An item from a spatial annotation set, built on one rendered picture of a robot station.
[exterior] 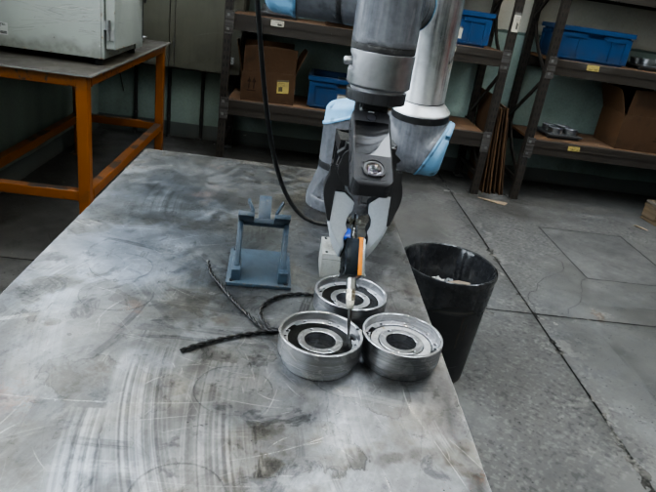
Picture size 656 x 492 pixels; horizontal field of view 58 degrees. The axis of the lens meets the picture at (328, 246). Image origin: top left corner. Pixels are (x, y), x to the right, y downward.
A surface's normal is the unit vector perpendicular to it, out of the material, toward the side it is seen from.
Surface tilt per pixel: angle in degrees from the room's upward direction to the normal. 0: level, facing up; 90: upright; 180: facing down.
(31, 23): 90
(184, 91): 90
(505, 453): 0
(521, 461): 0
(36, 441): 0
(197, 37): 90
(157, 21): 90
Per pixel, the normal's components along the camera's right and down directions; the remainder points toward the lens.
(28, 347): 0.14, -0.91
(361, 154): 0.14, -0.57
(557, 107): 0.03, 0.40
